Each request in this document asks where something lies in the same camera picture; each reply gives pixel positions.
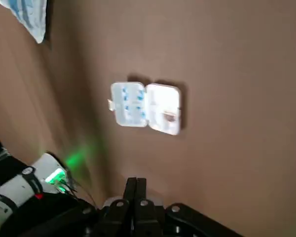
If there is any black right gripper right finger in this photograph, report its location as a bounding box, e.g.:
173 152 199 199
137 177 240 237

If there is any blue white mask packet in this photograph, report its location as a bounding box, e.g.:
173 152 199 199
0 0 48 44

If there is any small white medicine box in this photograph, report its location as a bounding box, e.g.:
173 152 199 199
107 81 183 136

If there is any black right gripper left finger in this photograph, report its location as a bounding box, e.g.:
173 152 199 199
51 177 138 237

